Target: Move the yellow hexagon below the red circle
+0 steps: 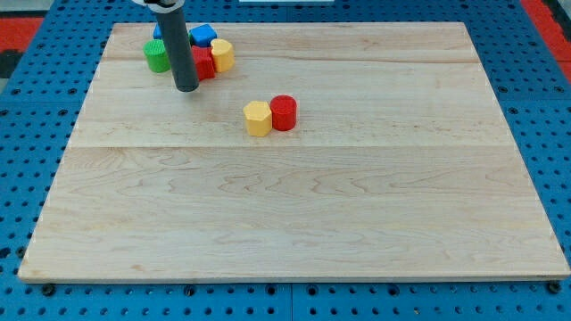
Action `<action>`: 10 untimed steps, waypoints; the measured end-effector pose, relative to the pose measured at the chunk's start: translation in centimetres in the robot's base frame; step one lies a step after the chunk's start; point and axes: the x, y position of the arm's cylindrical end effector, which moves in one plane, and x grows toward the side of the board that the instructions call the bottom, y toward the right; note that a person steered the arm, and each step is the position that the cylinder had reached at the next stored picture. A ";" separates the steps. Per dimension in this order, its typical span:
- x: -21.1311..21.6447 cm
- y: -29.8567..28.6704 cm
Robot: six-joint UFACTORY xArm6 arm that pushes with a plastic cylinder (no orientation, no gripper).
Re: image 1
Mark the yellow hexagon block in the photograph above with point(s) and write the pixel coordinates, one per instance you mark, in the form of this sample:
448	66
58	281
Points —
258	118

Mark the red cylinder block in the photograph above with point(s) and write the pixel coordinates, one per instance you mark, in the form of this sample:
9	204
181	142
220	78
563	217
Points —
284	112

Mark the light wooden board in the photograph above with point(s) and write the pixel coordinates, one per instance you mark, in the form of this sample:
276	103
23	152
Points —
401	168

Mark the yellow rounded block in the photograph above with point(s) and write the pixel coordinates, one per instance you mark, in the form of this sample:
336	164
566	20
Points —
223	55

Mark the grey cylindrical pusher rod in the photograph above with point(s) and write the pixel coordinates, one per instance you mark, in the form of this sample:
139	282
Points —
175	38

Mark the blue cube block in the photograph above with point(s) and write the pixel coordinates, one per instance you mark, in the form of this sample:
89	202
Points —
202	35

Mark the green cylinder block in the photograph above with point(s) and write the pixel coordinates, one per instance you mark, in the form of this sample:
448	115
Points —
156	56

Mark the blue block behind rod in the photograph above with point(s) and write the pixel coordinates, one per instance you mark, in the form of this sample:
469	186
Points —
157	32

